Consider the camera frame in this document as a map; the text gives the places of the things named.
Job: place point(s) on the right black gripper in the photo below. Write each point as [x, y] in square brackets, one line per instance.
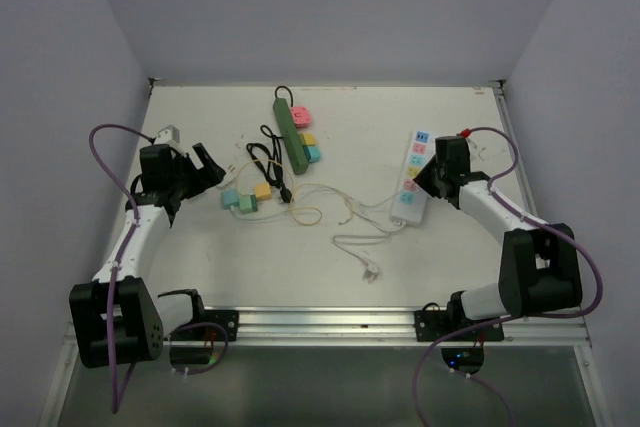
[422, 179]

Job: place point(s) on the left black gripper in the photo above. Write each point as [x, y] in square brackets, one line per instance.
[210, 173]

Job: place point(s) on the white usb charger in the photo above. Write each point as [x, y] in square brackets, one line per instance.
[228, 177]

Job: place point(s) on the blue usb charger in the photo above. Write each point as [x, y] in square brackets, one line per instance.
[229, 199]

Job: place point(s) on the white power strip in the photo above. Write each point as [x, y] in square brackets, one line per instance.
[408, 205]

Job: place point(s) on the green usb charger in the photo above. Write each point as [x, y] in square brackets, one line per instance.
[247, 204]

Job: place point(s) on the yellow usb charger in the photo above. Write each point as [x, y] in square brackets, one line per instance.
[263, 192]

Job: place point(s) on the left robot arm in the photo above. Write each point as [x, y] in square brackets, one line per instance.
[138, 326]

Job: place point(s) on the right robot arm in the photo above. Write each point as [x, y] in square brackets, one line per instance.
[539, 271]

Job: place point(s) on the yellow plug adapter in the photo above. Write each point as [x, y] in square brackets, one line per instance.
[307, 139]

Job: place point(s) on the blue plug adapter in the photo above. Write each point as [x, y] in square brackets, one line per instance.
[312, 153]

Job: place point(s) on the pink plug adapter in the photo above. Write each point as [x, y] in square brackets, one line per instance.
[301, 116]

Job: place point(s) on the green power strip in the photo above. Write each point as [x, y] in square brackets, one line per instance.
[290, 136]

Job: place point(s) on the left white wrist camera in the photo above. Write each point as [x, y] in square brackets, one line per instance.
[169, 135]

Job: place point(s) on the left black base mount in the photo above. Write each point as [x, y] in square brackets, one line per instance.
[227, 319]

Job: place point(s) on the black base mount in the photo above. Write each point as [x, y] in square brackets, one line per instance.
[431, 322]
[227, 319]

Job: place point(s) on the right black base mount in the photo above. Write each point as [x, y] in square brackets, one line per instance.
[431, 322]

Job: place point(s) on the aluminium front rail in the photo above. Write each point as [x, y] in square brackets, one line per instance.
[393, 326]

